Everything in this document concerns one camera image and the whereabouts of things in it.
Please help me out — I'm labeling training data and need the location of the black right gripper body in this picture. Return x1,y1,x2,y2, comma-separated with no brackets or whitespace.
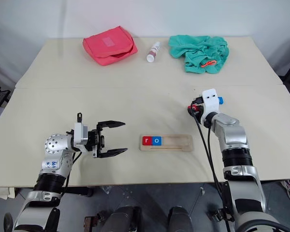
192,96,205,117

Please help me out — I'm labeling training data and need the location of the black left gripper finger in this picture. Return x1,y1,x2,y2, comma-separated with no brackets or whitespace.
96,119,127,132
97,147,129,160

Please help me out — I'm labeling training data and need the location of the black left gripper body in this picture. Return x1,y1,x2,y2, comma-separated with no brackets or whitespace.
86,122,106,160

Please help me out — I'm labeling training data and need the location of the wooden letter tray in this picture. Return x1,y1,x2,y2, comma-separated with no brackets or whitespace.
139,134,194,153

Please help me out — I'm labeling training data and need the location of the crumpled green cloth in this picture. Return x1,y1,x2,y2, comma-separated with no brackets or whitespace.
168,34,231,74

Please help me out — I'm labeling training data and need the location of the small white bottle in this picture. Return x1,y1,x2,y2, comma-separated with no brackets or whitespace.
145,41,161,64

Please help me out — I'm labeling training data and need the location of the dark rounded shape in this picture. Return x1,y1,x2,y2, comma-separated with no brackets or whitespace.
168,205,193,232
105,205,142,232

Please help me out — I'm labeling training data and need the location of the pink fabric pouch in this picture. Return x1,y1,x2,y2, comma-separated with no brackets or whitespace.
82,25,139,67

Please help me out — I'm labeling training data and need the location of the beige board under table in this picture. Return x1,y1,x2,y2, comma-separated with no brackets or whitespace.
0,186,15,200

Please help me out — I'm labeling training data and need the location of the black round wheel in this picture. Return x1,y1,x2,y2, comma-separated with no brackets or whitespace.
3,212,14,231

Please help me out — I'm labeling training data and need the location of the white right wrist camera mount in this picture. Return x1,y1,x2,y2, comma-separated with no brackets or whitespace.
199,88,220,124

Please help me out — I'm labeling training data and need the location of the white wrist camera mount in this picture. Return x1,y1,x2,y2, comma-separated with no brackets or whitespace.
71,122,89,153
199,88,220,124

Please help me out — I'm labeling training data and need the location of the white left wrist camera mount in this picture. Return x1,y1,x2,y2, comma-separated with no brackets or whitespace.
71,122,89,153

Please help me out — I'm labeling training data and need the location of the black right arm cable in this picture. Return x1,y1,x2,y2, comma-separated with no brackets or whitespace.
207,125,223,191
192,113,232,232

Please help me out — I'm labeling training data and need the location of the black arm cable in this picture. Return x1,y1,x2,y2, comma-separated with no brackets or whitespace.
192,113,232,232
61,151,83,194
207,125,223,191

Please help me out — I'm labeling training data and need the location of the orange cord loop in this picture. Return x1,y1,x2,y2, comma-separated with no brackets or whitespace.
200,59,218,68

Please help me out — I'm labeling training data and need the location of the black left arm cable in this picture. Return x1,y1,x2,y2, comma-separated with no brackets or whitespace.
61,151,83,194

